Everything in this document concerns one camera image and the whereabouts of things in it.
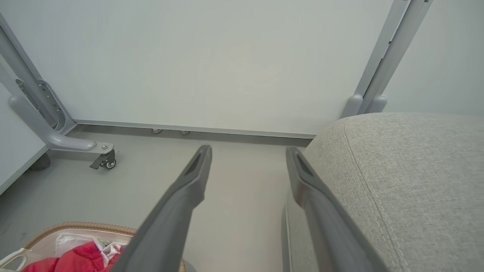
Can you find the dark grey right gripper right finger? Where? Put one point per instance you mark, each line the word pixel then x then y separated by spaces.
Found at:
pixel 329 223

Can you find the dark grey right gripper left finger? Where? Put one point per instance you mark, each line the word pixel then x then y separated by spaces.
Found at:
pixel 170 219

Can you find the red and white clothing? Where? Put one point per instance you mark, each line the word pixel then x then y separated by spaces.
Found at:
pixel 77 258

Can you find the white basket liner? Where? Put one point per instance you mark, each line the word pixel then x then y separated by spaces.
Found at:
pixel 72 241

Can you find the white laundry basket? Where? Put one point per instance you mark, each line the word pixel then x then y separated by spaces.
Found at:
pixel 45 240

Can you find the black caster wheel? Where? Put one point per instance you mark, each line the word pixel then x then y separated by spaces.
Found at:
pixel 106 161

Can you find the grey fabric sofa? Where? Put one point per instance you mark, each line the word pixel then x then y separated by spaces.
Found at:
pixel 408 181

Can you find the grey partition bottom rail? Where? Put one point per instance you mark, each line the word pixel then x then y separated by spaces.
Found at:
pixel 196 129

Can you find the grey partition foot bracket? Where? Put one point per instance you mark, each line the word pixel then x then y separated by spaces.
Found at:
pixel 49 132

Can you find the grey double partition post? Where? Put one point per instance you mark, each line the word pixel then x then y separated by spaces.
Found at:
pixel 385 56

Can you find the grey partition corner post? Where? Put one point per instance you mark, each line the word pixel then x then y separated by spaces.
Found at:
pixel 22 71

